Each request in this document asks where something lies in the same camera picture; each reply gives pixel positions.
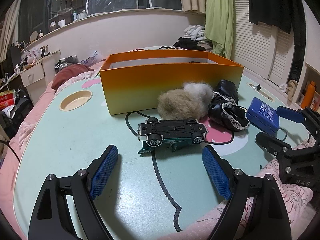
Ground black hanging garment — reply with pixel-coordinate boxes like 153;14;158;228
248;0;305;47

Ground white clothes pile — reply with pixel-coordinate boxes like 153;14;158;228
183;25;206;41

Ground green hanging garment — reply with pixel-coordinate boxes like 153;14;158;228
204;0;234;59

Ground orange bottle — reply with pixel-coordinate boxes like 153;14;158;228
300;81;316;109

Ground black clothes pile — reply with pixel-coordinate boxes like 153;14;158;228
173;37;213;51

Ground dark red pillow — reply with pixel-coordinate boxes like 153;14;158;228
52;64;93;91

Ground orange cardboard box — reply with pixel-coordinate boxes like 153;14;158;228
100;49;244;115

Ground foil wrappers in slot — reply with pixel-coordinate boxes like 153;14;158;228
252;85;261;91

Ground red snack box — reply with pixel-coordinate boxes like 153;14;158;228
0;90;16;111

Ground black lace fabric pouch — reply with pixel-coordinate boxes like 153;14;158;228
208;79;249;132

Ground black toy race car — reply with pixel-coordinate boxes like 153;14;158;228
137;117;208;154

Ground brown fur pompom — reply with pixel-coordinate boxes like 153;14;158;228
157;89;211;120

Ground white fur pompom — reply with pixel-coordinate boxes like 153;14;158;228
183;82;213;105

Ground blue card case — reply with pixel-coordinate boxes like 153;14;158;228
246;97;279;135

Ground white bedside cabinet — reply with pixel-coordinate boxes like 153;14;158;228
20;50;61;105

